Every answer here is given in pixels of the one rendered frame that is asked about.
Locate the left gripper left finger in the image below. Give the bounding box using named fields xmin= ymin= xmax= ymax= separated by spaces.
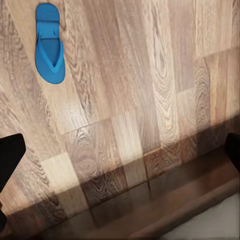
xmin=0 ymin=133 xmax=26 ymax=193

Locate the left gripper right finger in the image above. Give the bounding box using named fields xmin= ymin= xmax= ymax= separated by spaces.
xmin=224 ymin=133 xmax=240 ymax=173

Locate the sandal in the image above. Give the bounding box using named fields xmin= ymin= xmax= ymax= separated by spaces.
xmin=35 ymin=3 xmax=66 ymax=85

